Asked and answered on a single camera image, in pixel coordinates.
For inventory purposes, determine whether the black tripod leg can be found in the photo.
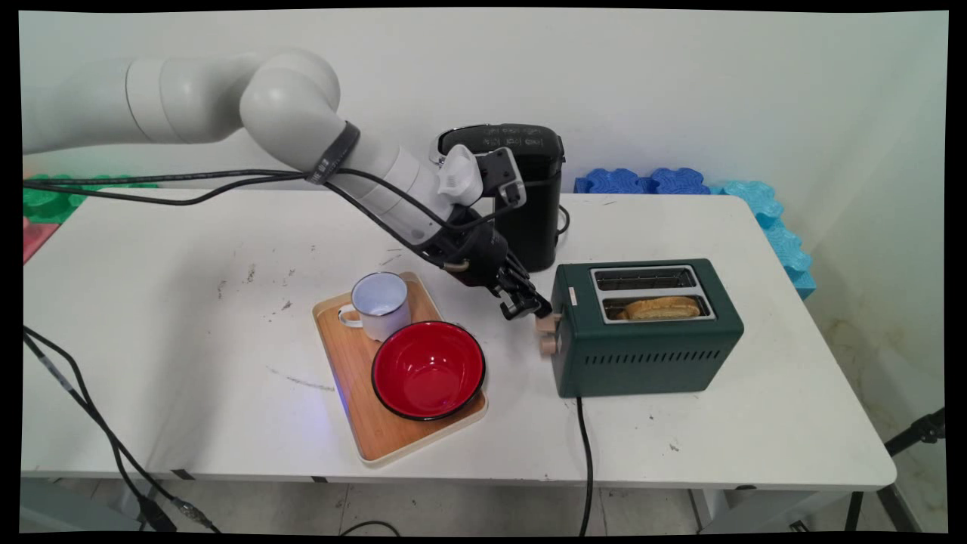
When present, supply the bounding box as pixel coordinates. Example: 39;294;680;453
844;407;947;533

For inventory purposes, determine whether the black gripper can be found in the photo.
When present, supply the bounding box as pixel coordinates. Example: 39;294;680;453
434;211;554;322

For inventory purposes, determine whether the black coffee maker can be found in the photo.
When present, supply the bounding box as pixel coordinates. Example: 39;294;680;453
429;123;567;274

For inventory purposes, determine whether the red bowl with black rim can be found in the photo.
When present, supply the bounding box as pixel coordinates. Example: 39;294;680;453
370;320;487;422

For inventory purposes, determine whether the pink foam mat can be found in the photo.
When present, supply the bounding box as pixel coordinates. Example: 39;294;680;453
23;217;60;264

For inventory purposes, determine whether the black toaster power cable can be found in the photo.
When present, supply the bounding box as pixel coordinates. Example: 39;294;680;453
576;396;595;536

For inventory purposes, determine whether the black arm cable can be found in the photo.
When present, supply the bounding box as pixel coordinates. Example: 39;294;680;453
22;168;522;267

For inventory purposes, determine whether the white enamel mug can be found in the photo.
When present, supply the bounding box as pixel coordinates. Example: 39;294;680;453
337;271;413;342

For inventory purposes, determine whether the wooden tray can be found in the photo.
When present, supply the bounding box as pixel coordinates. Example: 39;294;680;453
312;271;490;465

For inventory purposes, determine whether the toasted bread slice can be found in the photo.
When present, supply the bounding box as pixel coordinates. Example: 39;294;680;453
624;295;703;321

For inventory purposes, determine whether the green foam mat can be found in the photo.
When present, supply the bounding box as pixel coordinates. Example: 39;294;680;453
23;175;160;224

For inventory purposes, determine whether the light blue foam mat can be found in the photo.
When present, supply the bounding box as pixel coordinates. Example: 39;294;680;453
710;179;818;301

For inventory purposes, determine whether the green two-slot toaster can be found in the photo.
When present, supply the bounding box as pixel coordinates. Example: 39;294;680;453
539;258;746;399

